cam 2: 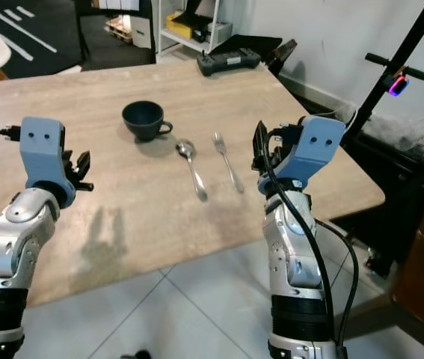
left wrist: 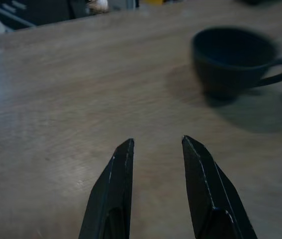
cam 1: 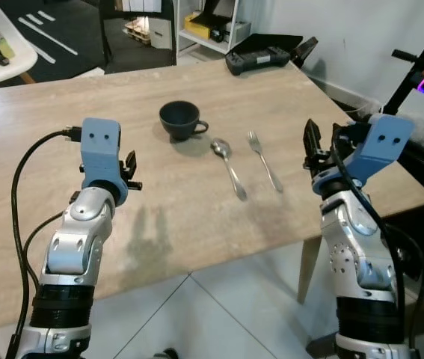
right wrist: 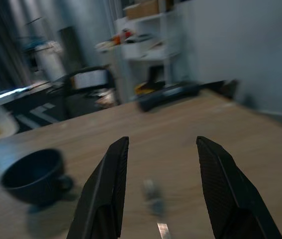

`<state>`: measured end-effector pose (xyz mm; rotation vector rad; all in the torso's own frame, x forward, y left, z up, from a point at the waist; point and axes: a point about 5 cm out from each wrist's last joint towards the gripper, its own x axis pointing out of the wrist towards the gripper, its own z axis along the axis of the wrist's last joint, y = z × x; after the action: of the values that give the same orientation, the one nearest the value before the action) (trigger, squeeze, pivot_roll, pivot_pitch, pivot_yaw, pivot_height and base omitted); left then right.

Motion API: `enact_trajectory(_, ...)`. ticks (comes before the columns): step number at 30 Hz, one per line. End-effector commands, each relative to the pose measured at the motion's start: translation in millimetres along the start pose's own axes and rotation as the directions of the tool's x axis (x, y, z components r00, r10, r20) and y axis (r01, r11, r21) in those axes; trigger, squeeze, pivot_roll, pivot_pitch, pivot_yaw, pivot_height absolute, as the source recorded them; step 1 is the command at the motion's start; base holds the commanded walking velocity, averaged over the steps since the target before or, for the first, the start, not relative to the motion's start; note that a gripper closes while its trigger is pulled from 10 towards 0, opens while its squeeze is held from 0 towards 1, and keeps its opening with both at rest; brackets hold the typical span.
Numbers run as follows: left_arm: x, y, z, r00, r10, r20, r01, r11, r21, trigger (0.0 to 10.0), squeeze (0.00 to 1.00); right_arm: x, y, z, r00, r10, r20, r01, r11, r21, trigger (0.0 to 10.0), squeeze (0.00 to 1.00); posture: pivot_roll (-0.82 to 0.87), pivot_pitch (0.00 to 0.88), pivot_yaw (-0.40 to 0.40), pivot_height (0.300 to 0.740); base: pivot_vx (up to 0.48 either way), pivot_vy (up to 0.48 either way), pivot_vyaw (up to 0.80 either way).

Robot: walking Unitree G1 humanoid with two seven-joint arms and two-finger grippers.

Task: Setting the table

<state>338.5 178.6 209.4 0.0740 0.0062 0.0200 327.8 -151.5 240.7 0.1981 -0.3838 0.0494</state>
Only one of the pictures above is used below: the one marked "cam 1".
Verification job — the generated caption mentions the silver metal fork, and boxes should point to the silver metal fork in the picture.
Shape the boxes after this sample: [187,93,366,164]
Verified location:
[246,131,284,194]

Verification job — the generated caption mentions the dark ceramic cup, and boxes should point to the dark ceramic cup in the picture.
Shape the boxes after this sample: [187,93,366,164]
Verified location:
[159,100,210,142]

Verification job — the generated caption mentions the silver metal spoon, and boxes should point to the silver metal spoon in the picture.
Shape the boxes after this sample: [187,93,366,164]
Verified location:
[209,138,248,201]

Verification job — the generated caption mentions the black handheld controller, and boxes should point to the black handheld controller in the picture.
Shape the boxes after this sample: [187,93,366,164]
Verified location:
[224,45,292,77]

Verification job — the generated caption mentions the wooden table leg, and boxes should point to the wooden table leg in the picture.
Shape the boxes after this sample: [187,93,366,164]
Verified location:
[297,238,326,305]

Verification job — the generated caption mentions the black tripod stand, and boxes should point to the black tripod stand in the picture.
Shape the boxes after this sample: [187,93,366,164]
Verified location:
[380,11,424,117]

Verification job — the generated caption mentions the small wooden pallet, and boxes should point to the small wooden pallet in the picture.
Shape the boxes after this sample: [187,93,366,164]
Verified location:
[123,19,153,46]

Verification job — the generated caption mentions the white shelf unit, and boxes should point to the white shelf unit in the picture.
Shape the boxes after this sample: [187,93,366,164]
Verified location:
[174,0,255,55]

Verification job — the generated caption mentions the black rug with white stripes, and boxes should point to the black rug with white stripes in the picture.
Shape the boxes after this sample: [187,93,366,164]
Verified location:
[0,0,176,85]

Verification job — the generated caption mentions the yellow box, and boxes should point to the yellow box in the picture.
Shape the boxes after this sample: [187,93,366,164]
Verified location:
[183,13,214,39]

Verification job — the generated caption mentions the white round side table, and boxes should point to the white round side table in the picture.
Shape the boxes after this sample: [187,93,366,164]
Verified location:
[0,0,40,89]

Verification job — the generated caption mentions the yellow green bottle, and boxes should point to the yellow green bottle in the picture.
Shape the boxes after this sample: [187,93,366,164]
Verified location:
[0,25,17,61]

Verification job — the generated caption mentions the black robot foot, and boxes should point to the black robot foot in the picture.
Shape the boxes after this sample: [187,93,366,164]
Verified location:
[150,347,180,359]

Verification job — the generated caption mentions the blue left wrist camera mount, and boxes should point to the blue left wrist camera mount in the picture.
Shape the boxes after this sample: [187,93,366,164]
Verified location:
[80,117,129,207]

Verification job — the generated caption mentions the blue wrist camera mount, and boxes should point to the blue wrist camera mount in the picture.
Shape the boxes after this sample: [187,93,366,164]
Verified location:
[80,117,129,207]
[313,113,415,197]

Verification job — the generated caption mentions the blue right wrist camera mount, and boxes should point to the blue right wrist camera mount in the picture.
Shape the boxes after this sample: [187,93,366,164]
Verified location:
[313,113,415,197]

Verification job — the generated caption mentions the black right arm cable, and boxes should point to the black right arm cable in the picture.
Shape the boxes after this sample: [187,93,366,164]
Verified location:
[329,133,424,352]

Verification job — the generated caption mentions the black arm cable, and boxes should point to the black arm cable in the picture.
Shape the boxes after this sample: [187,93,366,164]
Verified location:
[8,126,85,356]
[329,133,424,352]

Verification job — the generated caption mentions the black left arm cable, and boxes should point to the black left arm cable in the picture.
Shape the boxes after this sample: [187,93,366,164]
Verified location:
[8,126,85,356]

